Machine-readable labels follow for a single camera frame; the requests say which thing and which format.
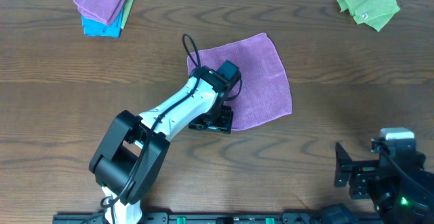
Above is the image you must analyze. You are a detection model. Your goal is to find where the purple microfiber cloth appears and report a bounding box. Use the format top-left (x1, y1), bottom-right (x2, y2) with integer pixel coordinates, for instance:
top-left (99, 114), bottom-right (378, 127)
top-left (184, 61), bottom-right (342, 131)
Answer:
top-left (199, 33), bottom-right (292, 131)

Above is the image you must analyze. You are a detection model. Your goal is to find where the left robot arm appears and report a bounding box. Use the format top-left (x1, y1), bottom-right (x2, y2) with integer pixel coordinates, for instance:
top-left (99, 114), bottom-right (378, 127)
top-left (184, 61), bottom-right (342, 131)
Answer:
top-left (89, 60), bottom-right (242, 223)

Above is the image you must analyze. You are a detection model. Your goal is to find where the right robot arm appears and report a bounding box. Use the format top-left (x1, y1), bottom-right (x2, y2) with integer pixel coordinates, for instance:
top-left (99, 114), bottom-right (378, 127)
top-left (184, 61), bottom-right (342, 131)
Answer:
top-left (310, 137), bottom-right (433, 224)

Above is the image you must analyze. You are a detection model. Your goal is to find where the folded green cloth in stack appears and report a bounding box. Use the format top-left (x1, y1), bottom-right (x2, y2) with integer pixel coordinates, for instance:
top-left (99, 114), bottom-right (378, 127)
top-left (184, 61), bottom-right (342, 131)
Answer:
top-left (121, 0), bottom-right (134, 29)

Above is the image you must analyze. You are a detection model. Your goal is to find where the crumpled green cloth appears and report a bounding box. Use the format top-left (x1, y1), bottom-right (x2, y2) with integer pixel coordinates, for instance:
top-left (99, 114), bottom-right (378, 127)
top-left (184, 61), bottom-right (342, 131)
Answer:
top-left (336, 0), bottom-right (400, 32)

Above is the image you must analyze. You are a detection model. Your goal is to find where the folded blue cloth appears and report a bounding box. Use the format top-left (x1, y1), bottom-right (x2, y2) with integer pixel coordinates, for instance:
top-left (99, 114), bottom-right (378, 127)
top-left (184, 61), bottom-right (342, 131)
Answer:
top-left (81, 10), bottom-right (123, 38)

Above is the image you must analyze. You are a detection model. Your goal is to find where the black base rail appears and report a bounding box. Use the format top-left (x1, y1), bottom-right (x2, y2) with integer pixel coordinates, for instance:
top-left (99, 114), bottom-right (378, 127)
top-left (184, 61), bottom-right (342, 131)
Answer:
top-left (52, 211), bottom-right (360, 224)

